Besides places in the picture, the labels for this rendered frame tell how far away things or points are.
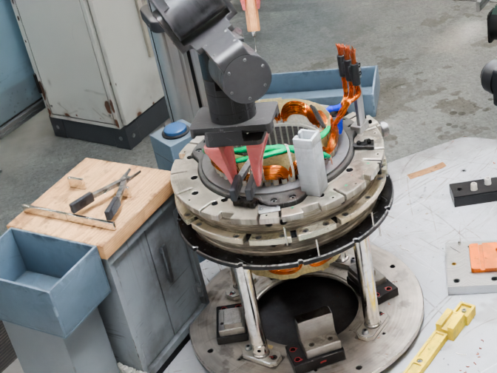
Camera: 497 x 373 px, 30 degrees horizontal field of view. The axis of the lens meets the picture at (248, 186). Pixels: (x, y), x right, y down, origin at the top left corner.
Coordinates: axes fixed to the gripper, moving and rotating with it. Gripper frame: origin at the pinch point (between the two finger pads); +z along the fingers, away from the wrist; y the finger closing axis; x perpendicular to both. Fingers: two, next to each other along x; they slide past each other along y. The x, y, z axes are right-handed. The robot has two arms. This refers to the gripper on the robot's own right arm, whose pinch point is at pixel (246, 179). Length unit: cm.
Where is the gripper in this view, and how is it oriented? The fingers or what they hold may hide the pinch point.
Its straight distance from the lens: 118.4
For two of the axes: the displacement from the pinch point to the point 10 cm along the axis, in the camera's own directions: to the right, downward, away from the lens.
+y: 9.7, -0.5, -2.4
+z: 1.7, 8.6, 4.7
